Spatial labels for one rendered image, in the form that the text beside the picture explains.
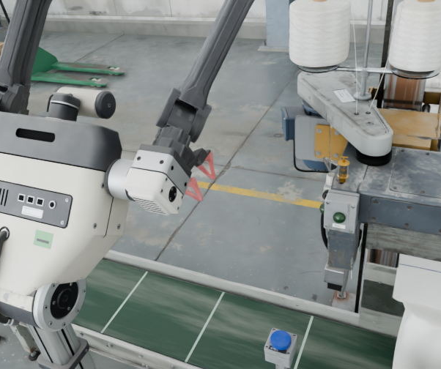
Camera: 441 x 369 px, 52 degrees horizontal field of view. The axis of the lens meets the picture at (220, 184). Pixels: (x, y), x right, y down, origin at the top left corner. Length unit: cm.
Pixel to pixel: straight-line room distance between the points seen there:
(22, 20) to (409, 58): 103
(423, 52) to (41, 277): 104
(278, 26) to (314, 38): 490
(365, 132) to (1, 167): 89
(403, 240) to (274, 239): 166
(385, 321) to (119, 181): 134
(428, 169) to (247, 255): 182
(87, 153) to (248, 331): 124
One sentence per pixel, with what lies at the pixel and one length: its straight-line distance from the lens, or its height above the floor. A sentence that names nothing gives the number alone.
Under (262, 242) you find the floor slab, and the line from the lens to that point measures 297.
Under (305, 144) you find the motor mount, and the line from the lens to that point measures 156.
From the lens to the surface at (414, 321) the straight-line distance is 158.
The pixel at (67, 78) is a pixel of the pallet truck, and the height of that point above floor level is 9.
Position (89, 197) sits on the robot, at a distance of 102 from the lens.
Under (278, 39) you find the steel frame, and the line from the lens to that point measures 622.
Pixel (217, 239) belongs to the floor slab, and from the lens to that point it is 302.
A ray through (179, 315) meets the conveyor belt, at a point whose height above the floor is 38.
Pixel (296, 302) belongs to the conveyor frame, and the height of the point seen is 41.
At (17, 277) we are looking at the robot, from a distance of 114.
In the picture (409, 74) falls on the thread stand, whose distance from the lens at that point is 131.
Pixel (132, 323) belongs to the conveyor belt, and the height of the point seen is 38.
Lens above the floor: 199
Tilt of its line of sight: 34 degrees down
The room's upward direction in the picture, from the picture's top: 7 degrees counter-clockwise
